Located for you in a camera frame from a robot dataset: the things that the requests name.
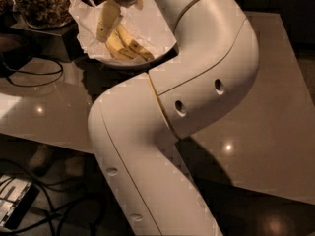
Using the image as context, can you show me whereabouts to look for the black cable on table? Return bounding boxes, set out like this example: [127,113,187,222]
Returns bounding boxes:
[0,54,64,89]

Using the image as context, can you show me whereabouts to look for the glass jar of nuts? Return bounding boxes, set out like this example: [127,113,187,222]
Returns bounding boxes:
[14,0,73,29]

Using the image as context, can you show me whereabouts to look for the left light slipper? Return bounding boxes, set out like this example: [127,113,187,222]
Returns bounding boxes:
[29,144,54,176]

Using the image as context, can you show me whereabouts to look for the spotted yellow banana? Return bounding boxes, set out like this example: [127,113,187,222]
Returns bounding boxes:
[116,24,154,61]

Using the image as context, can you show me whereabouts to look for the white paper napkin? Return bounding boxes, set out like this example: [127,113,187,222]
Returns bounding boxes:
[69,0,173,66]

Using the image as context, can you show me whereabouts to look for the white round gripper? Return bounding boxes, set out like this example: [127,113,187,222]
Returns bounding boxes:
[96,0,144,43]

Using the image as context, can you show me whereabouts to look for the dark metal box stand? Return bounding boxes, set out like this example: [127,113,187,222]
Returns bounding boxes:
[10,21,83,62]

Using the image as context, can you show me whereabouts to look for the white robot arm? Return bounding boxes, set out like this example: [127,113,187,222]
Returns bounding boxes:
[88,0,259,236]

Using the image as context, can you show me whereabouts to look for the black floor cables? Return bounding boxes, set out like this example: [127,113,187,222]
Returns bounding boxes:
[0,157,109,236]

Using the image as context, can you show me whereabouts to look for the white bowl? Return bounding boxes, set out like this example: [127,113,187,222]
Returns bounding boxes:
[80,0,176,70]

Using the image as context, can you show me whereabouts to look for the dark round object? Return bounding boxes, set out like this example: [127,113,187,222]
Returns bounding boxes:
[0,34,31,74]

